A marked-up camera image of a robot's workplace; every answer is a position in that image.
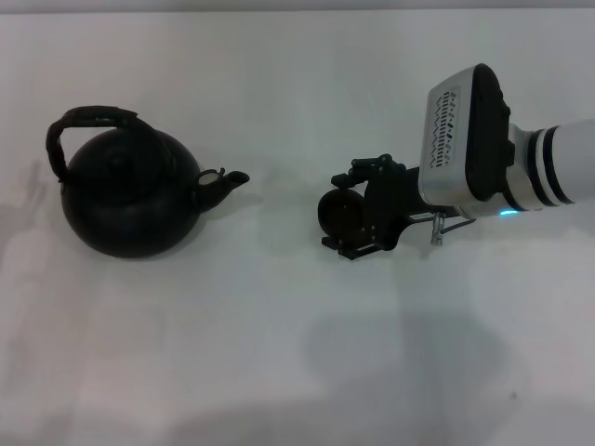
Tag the small dark teacup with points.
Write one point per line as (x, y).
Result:
(341, 211)

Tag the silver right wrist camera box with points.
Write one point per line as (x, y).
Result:
(448, 135)

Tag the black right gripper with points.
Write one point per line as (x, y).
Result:
(392, 200)

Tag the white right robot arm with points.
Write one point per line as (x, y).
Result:
(567, 158)

